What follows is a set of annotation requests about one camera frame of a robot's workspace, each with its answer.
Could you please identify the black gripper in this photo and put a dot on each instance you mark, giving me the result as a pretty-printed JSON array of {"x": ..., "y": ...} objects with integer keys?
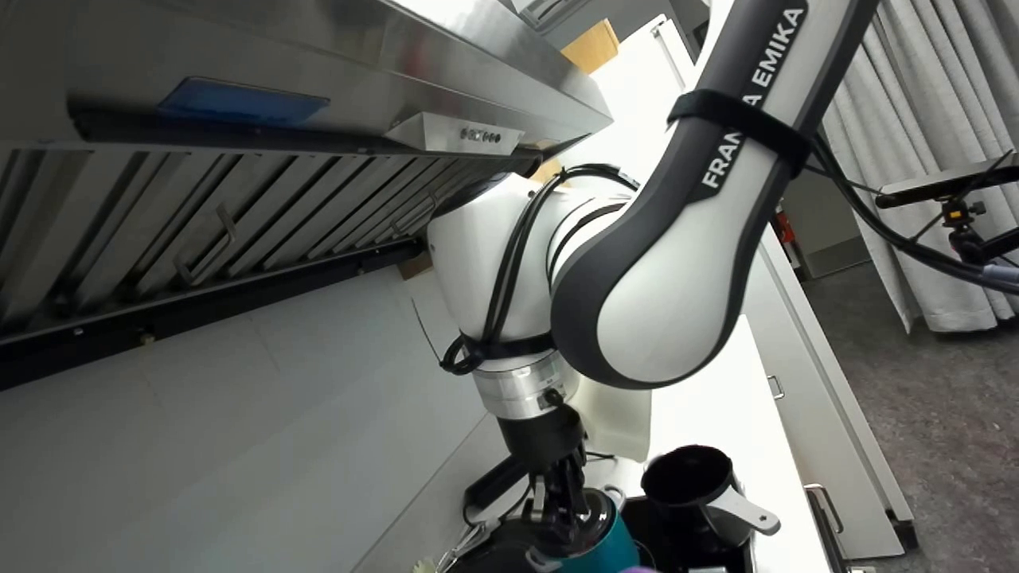
[{"x": 551, "y": 450}]

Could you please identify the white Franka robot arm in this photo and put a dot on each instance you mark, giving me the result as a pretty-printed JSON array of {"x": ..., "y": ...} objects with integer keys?
[{"x": 634, "y": 282}]

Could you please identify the blue pot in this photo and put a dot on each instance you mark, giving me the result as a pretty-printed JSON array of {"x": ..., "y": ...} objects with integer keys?
[{"x": 599, "y": 543}]

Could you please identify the black power strip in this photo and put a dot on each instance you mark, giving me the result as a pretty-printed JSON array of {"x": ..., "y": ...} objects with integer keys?
[{"x": 491, "y": 485}]

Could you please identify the black induction cooktop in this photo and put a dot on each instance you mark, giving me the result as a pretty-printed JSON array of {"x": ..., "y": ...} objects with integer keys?
[{"x": 637, "y": 543}]

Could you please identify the stainless steel range hood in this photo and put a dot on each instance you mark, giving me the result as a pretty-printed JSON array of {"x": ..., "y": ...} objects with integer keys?
[{"x": 166, "y": 162}]

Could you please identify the black pot grey handle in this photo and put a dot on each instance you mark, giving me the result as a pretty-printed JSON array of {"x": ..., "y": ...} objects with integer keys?
[{"x": 701, "y": 506}]

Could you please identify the black camera on stand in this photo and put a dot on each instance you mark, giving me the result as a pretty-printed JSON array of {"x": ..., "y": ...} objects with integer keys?
[{"x": 957, "y": 211}]

